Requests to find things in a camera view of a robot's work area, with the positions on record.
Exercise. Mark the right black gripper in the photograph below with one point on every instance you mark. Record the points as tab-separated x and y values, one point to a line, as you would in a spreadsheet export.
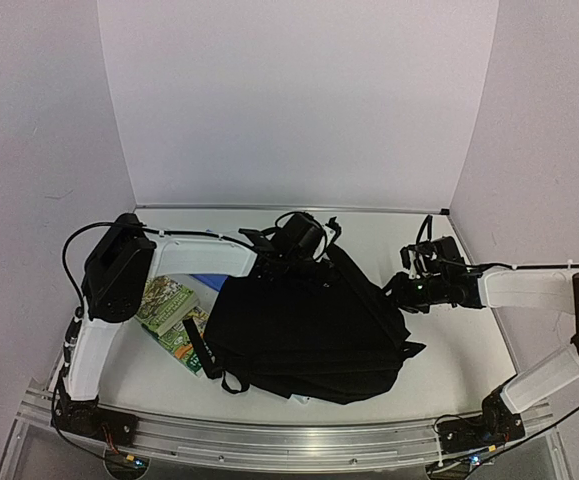
404	291

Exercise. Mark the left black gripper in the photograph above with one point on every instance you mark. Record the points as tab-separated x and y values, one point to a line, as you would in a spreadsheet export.
320	277

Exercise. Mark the black student backpack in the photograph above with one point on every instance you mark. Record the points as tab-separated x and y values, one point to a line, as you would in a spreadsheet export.
325	332

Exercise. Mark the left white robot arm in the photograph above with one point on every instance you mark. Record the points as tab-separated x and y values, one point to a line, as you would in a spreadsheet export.
116	271

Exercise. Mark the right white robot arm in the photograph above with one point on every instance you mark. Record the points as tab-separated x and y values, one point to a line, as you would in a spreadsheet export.
497	285

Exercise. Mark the blue notebook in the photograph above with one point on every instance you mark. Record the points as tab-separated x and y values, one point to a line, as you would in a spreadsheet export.
213	281

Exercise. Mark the white stapler box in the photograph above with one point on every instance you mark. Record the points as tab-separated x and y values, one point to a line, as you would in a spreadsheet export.
303	400

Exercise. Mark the upper green paperback book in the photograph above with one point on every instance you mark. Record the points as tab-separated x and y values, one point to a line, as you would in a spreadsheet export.
164	303

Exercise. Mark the green paperback book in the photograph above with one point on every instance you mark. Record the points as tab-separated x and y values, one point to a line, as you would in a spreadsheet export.
177	343
164	303

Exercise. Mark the lower green paperback book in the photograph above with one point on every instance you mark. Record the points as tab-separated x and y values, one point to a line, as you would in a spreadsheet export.
177	343

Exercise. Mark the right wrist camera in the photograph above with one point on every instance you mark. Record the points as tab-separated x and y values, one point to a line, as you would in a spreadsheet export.
434	256

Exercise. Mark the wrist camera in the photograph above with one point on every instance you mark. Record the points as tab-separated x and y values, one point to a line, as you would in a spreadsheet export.
258	239
434	256

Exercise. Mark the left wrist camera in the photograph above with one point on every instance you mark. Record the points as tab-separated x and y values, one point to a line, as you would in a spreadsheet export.
258	239

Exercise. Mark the aluminium mounting rail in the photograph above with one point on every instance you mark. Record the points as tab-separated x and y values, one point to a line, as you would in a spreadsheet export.
196	422

